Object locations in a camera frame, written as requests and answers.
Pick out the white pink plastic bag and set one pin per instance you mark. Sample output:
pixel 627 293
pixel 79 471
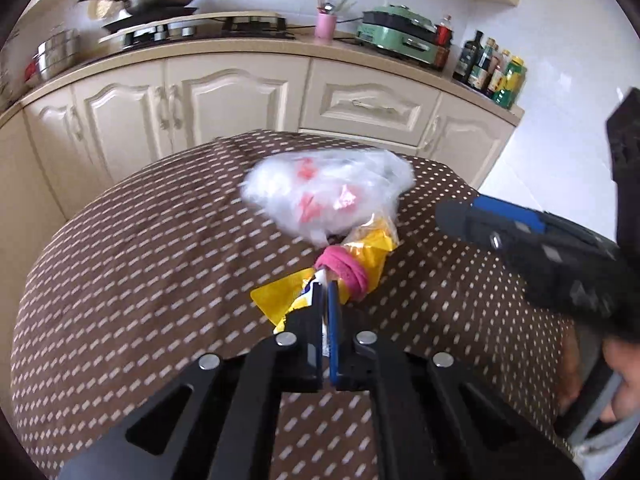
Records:
pixel 318 194

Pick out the pink hair band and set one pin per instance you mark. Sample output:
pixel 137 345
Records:
pixel 347 268

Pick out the green electric grill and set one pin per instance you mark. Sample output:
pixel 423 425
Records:
pixel 400 31

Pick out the cream lower cabinets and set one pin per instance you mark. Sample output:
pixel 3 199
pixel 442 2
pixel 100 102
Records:
pixel 65 142

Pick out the person's right hand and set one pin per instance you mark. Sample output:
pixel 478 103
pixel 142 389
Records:
pixel 615 392

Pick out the pink utensil holder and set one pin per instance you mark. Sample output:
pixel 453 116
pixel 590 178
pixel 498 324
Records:
pixel 325 26

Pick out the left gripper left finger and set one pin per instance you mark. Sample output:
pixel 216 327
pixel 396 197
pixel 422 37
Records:
pixel 218 418

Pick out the black gas stove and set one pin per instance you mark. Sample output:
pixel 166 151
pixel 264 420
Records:
pixel 124 35

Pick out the yellow wrapper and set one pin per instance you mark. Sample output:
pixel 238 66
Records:
pixel 371 244

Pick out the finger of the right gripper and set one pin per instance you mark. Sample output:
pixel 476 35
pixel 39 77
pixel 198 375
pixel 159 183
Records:
pixel 505 239
pixel 507 217

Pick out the steel steamer pot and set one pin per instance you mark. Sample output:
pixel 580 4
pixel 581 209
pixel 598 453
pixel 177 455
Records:
pixel 58 53

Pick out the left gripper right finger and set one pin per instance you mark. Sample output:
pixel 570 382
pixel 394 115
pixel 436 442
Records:
pixel 433 418

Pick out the brown polka dot tablecloth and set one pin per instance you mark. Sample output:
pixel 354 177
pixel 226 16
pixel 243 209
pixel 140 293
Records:
pixel 158 270

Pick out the red bowl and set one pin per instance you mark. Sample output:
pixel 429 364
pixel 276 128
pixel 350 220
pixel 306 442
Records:
pixel 31 71

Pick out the dark sauce bottle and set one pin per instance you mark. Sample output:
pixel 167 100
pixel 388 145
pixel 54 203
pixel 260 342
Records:
pixel 468 57

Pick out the green yellow oil bottle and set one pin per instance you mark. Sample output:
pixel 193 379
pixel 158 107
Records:
pixel 510 84

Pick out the round trivet on wall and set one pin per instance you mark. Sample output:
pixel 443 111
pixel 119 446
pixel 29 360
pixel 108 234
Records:
pixel 101 10

